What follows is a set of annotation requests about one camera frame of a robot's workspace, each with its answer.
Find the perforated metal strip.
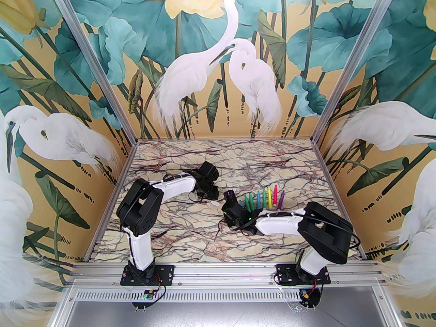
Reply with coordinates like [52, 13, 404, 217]
[66, 290, 378, 304]

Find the small board with yellow connector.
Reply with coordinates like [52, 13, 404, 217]
[299, 287, 322, 310]

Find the grey metal sheet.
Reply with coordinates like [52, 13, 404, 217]
[51, 301, 389, 327]

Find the small green circuit board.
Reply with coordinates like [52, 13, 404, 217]
[132, 290, 155, 310]

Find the aluminium frame rail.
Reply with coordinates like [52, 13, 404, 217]
[68, 262, 389, 289]

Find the red black wire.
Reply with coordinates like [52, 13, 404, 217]
[150, 274, 170, 301]
[301, 280, 324, 300]

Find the aluminium frame post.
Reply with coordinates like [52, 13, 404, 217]
[312, 0, 404, 145]
[44, 0, 139, 145]

